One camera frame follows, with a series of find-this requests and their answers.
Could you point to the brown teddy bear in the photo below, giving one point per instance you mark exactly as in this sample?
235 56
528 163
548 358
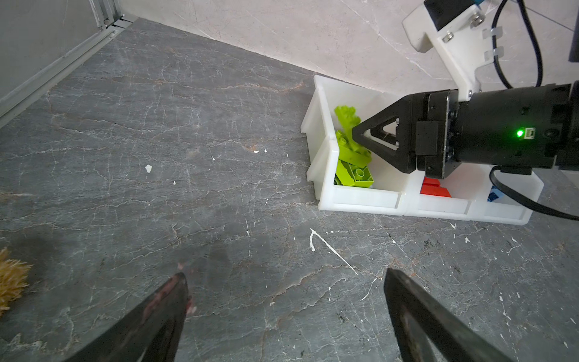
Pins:
14 275

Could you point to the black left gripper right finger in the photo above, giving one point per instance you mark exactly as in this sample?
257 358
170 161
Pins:
420 323

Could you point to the green lego brick small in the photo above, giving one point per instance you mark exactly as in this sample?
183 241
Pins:
348 118

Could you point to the red lego brick long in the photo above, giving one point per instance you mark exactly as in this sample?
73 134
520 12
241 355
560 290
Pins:
433 187

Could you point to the white right plastic bin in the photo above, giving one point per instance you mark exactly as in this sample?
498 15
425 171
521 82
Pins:
504 209

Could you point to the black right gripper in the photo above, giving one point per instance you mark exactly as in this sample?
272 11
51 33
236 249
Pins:
517 129

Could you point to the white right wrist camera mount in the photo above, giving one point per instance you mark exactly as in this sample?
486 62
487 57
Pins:
459 33

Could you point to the white plastic bin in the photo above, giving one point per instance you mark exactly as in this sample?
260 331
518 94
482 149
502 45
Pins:
504 209
468 185
378 188

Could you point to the white middle plastic bin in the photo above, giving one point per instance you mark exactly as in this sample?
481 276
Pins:
468 185

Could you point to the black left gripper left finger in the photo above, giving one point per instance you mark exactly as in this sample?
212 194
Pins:
149 332

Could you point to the white left plastic bin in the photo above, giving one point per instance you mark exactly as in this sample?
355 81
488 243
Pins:
378 188

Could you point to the green lego brick long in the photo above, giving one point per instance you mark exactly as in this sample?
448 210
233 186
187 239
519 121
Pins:
350 152

